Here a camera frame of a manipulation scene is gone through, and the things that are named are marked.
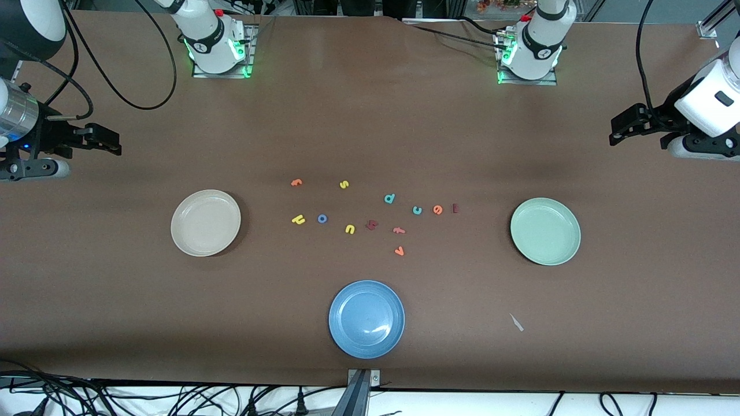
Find light green plate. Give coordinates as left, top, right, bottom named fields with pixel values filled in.
left=510, top=198, right=582, bottom=266

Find beige brown plate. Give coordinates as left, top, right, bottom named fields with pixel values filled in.
left=171, top=190, right=242, bottom=257

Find orange artificial flowers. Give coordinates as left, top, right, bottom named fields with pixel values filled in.
left=477, top=0, right=535, bottom=13

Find brown table cover sheet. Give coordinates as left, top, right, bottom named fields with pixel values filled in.
left=0, top=10, right=740, bottom=395

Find blue plate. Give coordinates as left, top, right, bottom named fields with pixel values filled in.
left=328, top=280, right=406, bottom=359

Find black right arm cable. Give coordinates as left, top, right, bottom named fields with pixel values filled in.
left=12, top=0, right=177, bottom=122

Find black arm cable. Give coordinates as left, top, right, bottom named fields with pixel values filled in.
left=12, top=0, right=177, bottom=122
left=635, top=0, right=663, bottom=128

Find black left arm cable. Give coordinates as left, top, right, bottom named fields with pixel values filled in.
left=635, top=0, right=663, bottom=128

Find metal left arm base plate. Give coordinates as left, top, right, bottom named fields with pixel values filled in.
left=495, top=32, right=559, bottom=87

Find aluminium frame profile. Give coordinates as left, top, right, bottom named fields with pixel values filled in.
left=697, top=0, right=740, bottom=40

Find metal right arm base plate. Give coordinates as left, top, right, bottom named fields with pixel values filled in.
left=192, top=24, right=256, bottom=79

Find black base cable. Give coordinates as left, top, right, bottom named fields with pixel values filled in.
left=460, top=16, right=509, bottom=36
left=412, top=24, right=501, bottom=49

